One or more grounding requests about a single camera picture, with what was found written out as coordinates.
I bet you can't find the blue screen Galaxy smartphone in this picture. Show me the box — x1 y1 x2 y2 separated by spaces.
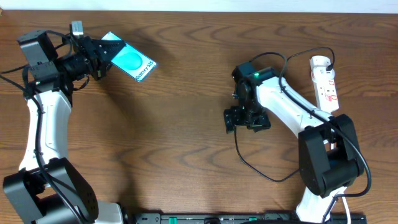
111 42 157 82

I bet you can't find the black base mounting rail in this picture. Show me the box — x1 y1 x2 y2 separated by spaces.
133 212 368 224

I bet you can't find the white USB wall charger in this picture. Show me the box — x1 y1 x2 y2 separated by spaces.
310 55 333 71

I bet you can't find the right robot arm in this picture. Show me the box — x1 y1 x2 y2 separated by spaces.
224 62 369 223

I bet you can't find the white power strip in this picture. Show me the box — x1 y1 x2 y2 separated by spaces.
311 66 339 113

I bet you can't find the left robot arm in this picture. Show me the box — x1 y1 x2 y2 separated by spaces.
2 30 128 223

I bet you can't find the black USB charging cable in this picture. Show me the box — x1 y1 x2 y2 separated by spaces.
233 47 336 184

